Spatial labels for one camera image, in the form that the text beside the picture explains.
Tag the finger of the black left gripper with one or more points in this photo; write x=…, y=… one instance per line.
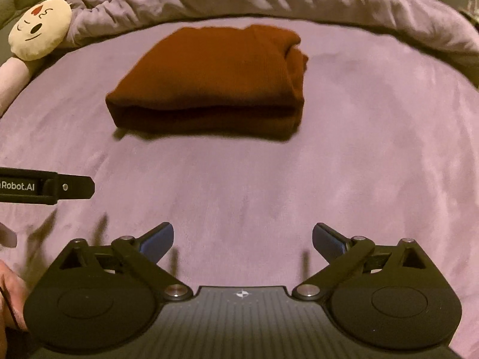
x=42, y=187

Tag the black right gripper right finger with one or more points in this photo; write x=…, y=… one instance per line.
x=392, y=298

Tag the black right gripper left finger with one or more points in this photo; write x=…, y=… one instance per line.
x=100, y=298

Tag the rust red sweater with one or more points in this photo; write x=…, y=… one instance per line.
x=239, y=81

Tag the person's left hand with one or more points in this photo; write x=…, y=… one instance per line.
x=14, y=293

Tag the lilac bed sheet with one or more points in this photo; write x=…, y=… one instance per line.
x=387, y=148

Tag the cream round face plush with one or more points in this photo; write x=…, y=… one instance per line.
x=39, y=31

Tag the lilac rumpled duvet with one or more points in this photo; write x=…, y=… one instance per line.
x=427, y=23

